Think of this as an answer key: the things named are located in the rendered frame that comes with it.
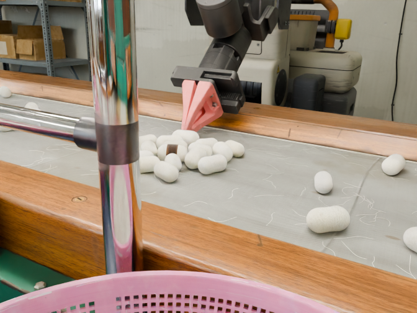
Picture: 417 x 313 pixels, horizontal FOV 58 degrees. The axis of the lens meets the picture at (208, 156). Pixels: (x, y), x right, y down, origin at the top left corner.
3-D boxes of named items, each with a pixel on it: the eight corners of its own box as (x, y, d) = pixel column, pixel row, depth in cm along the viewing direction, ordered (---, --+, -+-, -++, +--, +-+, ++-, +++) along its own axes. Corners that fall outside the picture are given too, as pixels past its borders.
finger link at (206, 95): (190, 124, 49) (217, 71, 53) (146, 117, 52) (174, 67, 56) (206, 153, 55) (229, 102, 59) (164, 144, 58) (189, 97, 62)
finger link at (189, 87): (206, 127, 48) (233, 72, 52) (160, 118, 51) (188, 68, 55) (221, 155, 54) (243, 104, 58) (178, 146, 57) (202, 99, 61)
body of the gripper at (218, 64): (232, 81, 52) (250, 42, 55) (169, 74, 56) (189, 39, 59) (242, 110, 57) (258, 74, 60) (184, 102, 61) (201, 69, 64)
